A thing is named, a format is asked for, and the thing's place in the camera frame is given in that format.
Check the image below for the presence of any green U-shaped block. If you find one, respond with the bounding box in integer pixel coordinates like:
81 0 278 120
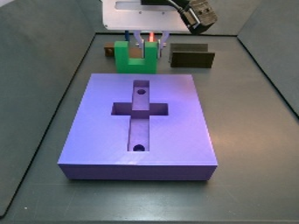
114 41 157 74

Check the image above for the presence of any brown stepped block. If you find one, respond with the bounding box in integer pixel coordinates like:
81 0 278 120
102 41 144 59

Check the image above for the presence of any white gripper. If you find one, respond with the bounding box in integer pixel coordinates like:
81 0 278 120
101 0 188 58

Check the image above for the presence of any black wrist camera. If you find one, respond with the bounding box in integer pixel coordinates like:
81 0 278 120
140 0 217 35

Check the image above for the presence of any dark grey block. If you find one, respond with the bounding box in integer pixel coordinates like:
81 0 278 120
169 43 214 68

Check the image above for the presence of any purple board with cross slot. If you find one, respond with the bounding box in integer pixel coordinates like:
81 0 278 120
58 73 217 180

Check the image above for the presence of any blue peg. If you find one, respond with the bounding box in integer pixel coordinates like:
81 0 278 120
125 31 129 41

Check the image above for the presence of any red peg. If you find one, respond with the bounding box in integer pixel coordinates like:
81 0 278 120
148 32 154 42

